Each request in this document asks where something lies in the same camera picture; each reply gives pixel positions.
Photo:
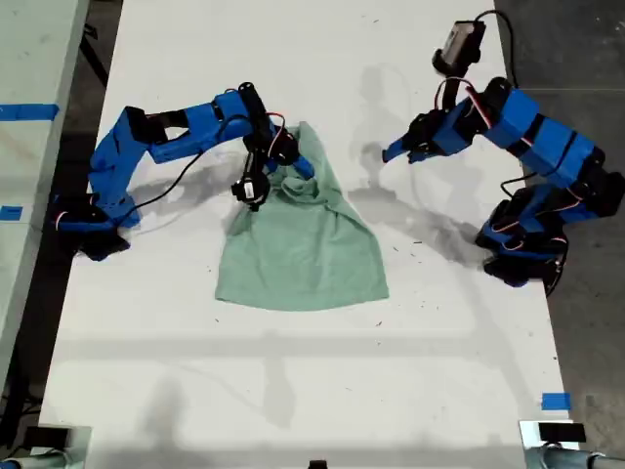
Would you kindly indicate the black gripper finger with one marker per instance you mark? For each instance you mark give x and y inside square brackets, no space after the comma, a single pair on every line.
[420,156]

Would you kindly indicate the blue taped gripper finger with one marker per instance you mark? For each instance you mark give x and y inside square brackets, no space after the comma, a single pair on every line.
[304,167]
[398,150]

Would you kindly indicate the pale green T-shirt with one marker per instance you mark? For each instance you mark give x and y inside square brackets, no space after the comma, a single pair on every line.
[303,254]

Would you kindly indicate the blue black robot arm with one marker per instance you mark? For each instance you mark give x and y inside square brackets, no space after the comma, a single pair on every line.
[552,146]
[171,139]

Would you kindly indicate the black stand leg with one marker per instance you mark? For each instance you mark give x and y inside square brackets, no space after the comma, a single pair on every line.
[95,56]

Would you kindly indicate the long blue tape strip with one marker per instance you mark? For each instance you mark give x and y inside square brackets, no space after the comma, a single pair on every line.
[29,111]

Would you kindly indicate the pale side table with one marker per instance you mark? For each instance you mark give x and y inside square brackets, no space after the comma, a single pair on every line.
[29,58]

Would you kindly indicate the short blue tape strip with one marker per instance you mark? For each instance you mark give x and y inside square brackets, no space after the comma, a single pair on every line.
[11,213]

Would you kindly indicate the square blue tape piece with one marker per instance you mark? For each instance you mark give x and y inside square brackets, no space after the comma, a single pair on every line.
[555,401]

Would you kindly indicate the small black clip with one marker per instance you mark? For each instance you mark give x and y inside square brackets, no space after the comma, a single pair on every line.
[317,464]

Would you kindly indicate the silver metal plate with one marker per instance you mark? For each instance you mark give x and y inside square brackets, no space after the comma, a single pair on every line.
[529,444]
[80,449]

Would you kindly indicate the small black box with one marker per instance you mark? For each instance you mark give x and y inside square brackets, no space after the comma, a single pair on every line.
[46,436]
[561,432]

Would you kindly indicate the grey tube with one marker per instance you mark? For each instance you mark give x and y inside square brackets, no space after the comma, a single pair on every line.
[571,460]
[44,461]

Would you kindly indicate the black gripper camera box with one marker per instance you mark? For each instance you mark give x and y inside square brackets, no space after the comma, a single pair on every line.
[459,44]
[249,190]

